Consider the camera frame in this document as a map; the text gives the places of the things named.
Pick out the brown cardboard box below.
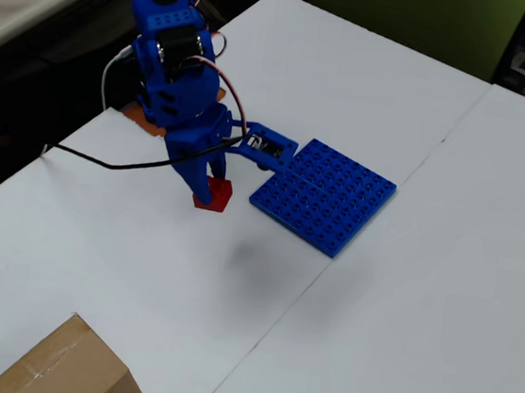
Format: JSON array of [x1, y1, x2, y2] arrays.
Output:
[[0, 303, 164, 393]]

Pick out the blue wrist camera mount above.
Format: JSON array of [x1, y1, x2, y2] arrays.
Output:
[[224, 118, 303, 176]]

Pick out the green panel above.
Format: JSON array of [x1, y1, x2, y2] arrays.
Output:
[[295, 0, 525, 88]]

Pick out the black cable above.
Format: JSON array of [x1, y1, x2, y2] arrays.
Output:
[[40, 112, 252, 186]]

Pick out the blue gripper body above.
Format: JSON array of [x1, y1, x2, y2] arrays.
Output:
[[159, 98, 237, 175]]

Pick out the white cable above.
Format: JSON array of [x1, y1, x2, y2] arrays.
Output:
[[98, 42, 137, 115]]

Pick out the red white servo wires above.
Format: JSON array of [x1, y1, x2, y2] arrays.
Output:
[[162, 0, 266, 144]]

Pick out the red 2x2 building block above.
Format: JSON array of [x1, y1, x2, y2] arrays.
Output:
[[191, 174, 235, 215]]

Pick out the white foam board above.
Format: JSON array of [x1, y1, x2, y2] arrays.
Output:
[[0, 0, 500, 393], [194, 53, 525, 393]]

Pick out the blue 8x8 building plate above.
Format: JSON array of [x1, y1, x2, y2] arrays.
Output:
[[242, 131, 402, 266]]

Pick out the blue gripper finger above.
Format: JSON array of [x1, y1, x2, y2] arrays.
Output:
[[170, 155, 217, 209], [204, 149, 230, 183]]

